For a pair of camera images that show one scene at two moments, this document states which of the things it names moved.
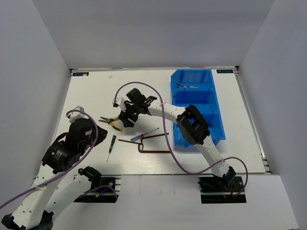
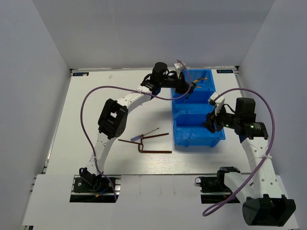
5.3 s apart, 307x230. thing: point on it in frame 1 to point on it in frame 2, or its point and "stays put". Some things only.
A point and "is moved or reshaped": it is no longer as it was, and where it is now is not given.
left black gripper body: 89,142 to 174,82
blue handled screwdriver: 140,136 stays put
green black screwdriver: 112,145 is moved or reshaped
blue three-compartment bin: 196,87 stays put
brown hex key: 142,137 stays put
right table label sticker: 225,71 stays put
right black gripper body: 131,112 to 223,119
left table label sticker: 85,74 stays put
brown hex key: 152,151 stays put
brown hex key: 130,141 stays put
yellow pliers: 109,120 is moved or reshaped
